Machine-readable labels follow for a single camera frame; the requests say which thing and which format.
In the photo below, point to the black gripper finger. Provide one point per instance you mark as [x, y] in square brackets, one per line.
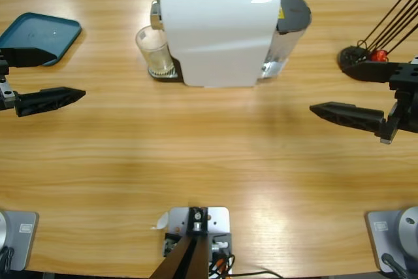
[45, 101]
[372, 71]
[26, 57]
[352, 115]

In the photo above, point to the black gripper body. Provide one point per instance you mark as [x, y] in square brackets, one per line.
[5, 92]
[406, 96]

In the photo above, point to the clear drinking glass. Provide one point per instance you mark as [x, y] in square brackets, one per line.
[156, 60]

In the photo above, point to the red coffee capsule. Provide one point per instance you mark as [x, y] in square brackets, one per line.
[379, 56]

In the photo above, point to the white capsule coffee machine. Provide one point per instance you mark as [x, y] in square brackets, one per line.
[222, 37]

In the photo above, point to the black capsule holder with rods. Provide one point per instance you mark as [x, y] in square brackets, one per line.
[349, 57]

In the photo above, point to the teal plastic tray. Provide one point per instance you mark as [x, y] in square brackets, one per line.
[39, 30]

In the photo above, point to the clear water tank dark lid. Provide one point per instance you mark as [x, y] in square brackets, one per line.
[294, 11]

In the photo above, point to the metal grille drip tray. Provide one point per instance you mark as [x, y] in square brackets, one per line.
[163, 79]

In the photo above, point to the white paper tape strip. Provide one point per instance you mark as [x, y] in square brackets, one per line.
[161, 221]

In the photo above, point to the grey base plate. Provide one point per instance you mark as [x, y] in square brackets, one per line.
[24, 243]
[379, 236]

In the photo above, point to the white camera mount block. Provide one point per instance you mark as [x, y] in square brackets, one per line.
[218, 220]

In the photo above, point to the dark camera mount post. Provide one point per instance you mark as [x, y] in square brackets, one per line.
[186, 259]

